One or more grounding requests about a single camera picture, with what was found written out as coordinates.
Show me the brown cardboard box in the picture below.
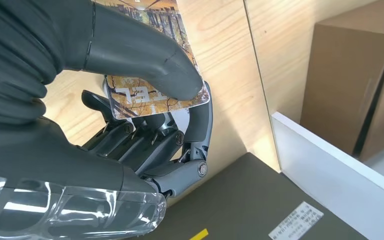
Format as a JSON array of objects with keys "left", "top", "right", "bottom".
[{"left": 299, "top": 0, "right": 384, "bottom": 163}]

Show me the white desk shelf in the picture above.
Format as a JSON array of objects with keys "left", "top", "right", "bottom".
[{"left": 270, "top": 111, "right": 384, "bottom": 240}]

